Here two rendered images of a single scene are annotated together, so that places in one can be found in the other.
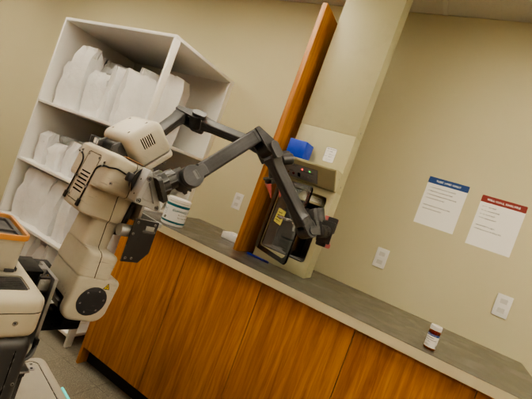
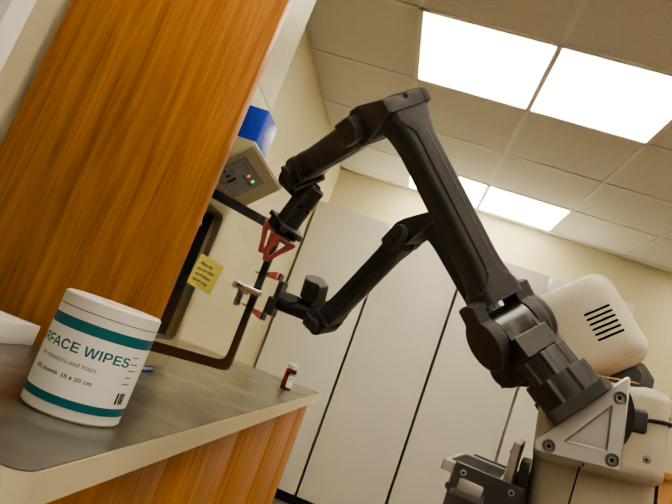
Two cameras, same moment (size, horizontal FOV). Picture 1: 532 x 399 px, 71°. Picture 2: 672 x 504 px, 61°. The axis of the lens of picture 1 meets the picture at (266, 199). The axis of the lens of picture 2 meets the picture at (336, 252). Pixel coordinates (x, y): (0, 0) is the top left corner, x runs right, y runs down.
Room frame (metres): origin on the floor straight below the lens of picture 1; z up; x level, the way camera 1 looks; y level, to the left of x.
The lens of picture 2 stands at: (2.06, 1.29, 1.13)
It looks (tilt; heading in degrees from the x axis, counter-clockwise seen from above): 9 degrees up; 253
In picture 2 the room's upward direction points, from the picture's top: 20 degrees clockwise
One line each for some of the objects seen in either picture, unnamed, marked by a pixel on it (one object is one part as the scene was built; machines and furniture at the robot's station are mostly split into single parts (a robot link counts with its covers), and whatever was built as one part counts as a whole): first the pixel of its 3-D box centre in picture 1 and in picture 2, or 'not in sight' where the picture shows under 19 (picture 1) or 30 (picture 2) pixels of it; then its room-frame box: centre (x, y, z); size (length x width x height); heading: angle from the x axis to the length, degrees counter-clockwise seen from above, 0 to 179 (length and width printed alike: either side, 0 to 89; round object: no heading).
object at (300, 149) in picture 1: (299, 150); (248, 130); (1.95, -0.08, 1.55); 0.10 x 0.10 x 0.09; 63
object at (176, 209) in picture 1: (176, 211); (93, 355); (2.07, 0.45, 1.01); 0.13 x 0.13 x 0.15
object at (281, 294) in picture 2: (324, 231); (285, 302); (1.66, -0.29, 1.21); 0.07 x 0.07 x 0.10; 64
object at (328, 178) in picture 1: (307, 172); (242, 177); (1.91, -0.15, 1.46); 0.32 x 0.11 x 0.10; 63
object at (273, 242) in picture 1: (283, 218); (212, 280); (1.89, -0.11, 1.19); 0.30 x 0.01 x 0.40; 30
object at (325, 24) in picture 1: (296, 139); (161, 44); (2.20, -0.05, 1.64); 0.49 x 0.03 x 1.40; 153
